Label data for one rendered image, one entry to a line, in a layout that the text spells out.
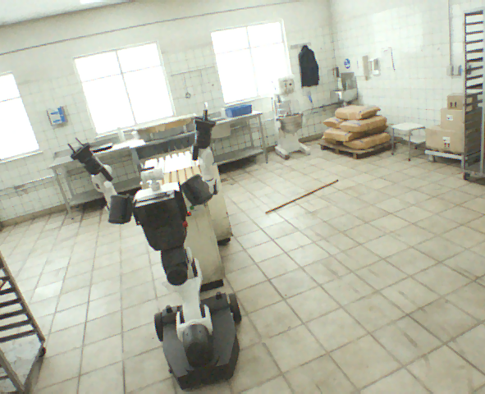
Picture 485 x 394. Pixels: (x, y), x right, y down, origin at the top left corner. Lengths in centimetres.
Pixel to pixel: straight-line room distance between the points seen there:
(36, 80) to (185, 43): 245
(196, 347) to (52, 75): 513
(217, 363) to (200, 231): 102
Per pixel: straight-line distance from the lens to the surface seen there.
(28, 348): 294
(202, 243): 269
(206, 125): 191
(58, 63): 627
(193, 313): 218
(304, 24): 713
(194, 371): 208
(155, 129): 317
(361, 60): 656
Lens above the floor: 164
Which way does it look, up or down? 20 degrees down
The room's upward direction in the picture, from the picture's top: 12 degrees counter-clockwise
